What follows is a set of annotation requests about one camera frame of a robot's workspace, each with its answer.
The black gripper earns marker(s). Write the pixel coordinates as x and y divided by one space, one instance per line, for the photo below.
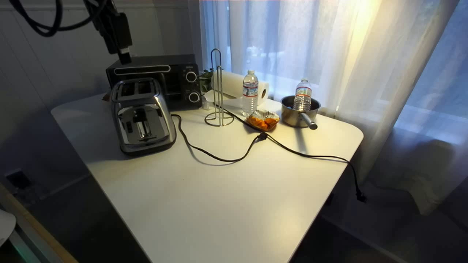
118 32

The black toaster lever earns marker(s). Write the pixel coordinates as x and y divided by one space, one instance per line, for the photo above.
143 120

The silver two-slot toaster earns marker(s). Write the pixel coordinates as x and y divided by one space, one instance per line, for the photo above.
147 139

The black toaster oven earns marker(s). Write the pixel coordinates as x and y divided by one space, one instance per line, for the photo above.
178 73

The small green plant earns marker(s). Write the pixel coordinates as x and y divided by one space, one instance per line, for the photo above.
205 80

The white paper towel roll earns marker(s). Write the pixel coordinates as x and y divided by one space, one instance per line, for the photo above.
233 83

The clear plastic water bottle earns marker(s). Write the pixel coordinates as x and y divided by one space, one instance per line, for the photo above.
251 95
303 95

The clear bag of orange snacks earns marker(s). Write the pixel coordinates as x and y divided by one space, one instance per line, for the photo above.
264 123

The steel saucepan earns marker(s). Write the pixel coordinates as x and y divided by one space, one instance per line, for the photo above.
292 117

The white sheer curtain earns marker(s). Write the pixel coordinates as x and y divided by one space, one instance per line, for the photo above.
312 44

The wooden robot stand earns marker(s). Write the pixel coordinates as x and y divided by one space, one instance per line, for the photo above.
34 228

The wall power outlet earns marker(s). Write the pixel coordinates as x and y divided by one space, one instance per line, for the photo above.
18 180

